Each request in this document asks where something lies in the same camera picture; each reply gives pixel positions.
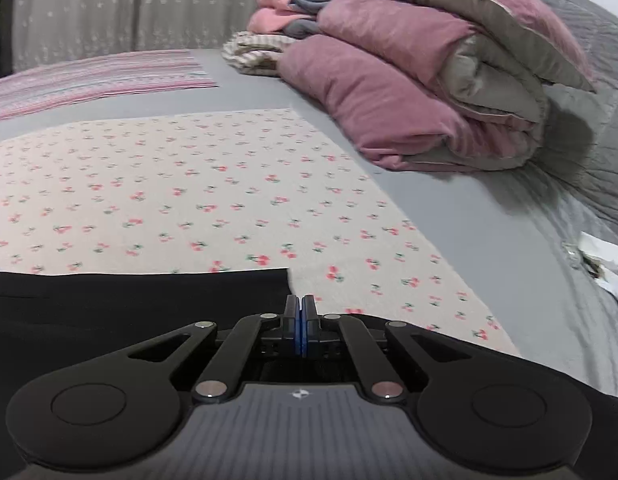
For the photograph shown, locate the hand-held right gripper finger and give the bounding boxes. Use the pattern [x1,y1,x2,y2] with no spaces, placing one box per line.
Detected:
[128,294,304,406]
[301,294,474,406]

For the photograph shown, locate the grey star print curtain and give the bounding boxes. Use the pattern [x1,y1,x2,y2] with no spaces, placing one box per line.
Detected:
[11,0,310,73]

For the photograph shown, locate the pile of pink clothes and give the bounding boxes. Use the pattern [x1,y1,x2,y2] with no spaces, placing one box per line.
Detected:
[247,0,335,41]

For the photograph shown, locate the grey quilted blanket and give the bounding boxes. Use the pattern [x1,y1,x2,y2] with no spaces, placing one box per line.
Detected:
[482,0,618,271]

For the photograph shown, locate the white paper scraps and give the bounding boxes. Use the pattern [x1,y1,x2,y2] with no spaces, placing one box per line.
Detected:
[562,231,618,297]

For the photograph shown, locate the beige striped cloth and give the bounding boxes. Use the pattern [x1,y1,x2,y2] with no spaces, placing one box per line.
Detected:
[222,31,297,78]

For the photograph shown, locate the grey bed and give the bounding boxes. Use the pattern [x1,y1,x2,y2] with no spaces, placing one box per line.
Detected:
[0,49,618,411]

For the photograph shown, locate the pink striped blanket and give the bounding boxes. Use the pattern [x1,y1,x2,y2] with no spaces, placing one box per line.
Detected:
[0,50,220,126]

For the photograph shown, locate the cherry print cloth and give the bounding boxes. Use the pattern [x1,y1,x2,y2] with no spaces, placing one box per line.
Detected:
[0,108,521,358]

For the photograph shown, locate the black pants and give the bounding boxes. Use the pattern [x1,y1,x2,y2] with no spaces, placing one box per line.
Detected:
[0,267,618,461]

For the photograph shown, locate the folded mauve quilt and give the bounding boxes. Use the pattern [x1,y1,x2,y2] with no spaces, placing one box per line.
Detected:
[269,0,597,173]

